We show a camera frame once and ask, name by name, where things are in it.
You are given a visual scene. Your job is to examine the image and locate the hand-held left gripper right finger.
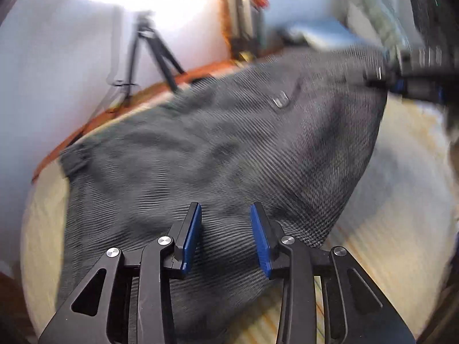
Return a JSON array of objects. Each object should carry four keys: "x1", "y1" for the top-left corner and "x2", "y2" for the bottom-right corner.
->
[{"x1": 250, "y1": 202, "x2": 417, "y2": 344}]

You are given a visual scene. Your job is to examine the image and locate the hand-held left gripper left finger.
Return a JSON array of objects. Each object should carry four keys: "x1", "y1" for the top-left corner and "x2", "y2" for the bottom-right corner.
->
[{"x1": 38, "y1": 202, "x2": 202, "y2": 344}]

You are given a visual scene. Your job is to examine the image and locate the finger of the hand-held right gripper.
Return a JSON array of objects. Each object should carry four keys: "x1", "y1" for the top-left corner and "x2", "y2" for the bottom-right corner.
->
[{"x1": 362, "y1": 52, "x2": 407, "y2": 94}]

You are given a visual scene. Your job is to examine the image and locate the grey checked pants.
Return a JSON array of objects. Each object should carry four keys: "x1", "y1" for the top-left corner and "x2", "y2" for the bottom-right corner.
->
[{"x1": 57, "y1": 45, "x2": 390, "y2": 344}]

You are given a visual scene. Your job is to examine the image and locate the green patterned pillow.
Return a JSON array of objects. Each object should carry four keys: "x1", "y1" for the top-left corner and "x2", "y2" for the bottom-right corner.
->
[{"x1": 335, "y1": 0, "x2": 409, "y2": 54}]

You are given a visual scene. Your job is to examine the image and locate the folded blue jeans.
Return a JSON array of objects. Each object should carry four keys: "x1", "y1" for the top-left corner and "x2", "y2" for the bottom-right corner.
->
[{"x1": 276, "y1": 19, "x2": 355, "y2": 49}]

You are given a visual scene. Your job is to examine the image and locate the folded silver tripod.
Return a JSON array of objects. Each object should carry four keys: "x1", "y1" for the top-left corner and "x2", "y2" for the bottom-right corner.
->
[{"x1": 222, "y1": 0, "x2": 266, "y2": 60}]

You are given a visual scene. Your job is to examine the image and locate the black tripod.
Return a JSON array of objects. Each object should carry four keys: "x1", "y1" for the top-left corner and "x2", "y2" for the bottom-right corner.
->
[{"x1": 108, "y1": 11, "x2": 187, "y2": 106}]

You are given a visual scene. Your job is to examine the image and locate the wooden bed frame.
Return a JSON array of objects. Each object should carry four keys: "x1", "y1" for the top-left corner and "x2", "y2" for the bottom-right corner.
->
[{"x1": 32, "y1": 59, "x2": 248, "y2": 183}]

